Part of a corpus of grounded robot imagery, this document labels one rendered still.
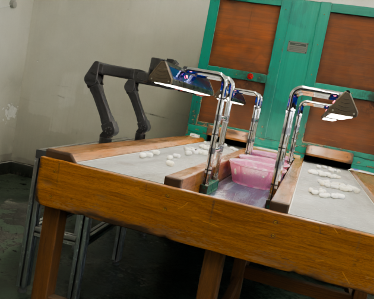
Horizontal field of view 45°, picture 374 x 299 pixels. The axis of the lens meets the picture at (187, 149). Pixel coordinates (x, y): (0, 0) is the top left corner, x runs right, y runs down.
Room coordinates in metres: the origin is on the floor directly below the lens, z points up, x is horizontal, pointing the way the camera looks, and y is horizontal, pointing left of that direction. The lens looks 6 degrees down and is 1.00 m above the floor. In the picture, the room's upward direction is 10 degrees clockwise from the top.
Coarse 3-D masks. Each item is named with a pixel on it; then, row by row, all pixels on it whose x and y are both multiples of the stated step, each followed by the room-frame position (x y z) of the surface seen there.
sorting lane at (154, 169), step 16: (192, 144) 2.78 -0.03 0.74; (208, 144) 2.99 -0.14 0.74; (96, 160) 1.55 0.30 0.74; (112, 160) 1.61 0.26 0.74; (128, 160) 1.68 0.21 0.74; (144, 160) 1.75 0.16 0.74; (160, 160) 1.83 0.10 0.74; (176, 160) 1.92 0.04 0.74; (192, 160) 2.02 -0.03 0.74; (144, 176) 1.41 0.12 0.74; (160, 176) 1.47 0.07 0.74
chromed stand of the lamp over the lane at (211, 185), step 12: (192, 72) 1.64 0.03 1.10; (204, 72) 1.62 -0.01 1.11; (216, 72) 1.62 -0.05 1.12; (228, 96) 1.75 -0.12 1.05; (228, 108) 1.75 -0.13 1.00; (216, 120) 1.60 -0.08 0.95; (228, 120) 1.75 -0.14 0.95; (216, 132) 1.60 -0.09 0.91; (216, 144) 1.61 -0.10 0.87; (216, 156) 1.76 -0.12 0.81; (216, 168) 1.75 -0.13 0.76; (204, 180) 1.61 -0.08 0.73; (216, 180) 1.74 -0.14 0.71; (204, 192) 1.59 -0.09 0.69
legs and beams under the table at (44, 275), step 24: (48, 216) 1.48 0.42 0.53; (48, 240) 1.48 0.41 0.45; (168, 240) 3.10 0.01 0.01; (48, 264) 1.48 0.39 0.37; (216, 264) 1.33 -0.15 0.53; (240, 264) 2.15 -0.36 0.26; (48, 288) 1.48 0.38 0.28; (216, 288) 1.33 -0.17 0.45; (240, 288) 2.16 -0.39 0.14; (288, 288) 2.10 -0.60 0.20; (312, 288) 2.07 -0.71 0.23
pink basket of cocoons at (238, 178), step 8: (232, 160) 2.12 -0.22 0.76; (240, 160) 2.17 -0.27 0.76; (248, 160) 2.19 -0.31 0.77; (232, 168) 2.04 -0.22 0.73; (240, 168) 1.98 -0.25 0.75; (248, 168) 1.95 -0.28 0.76; (256, 168) 1.94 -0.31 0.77; (264, 168) 2.18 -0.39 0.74; (232, 176) 2.05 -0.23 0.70; (240, 176) 1.99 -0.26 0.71; (248, 176) 1.96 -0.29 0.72; (256, 176) 1.95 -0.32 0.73; (264, 176) 1.95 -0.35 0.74; (240, 184) 1.99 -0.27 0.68; (248, 184) 1.97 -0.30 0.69; (256, 184) 1.96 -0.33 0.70; (264, 184) 1.96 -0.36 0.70
